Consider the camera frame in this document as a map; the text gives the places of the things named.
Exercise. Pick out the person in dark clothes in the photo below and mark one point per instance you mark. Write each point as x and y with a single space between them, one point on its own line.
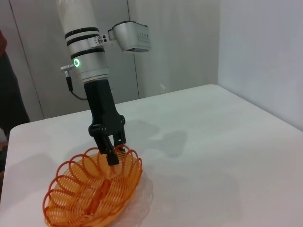
11 94

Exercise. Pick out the orange woven plastic basket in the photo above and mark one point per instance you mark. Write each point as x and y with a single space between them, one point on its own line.
94 196

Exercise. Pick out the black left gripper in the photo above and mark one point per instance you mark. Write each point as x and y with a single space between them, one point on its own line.
101 111

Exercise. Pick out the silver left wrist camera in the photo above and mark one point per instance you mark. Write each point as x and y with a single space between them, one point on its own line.
132 35

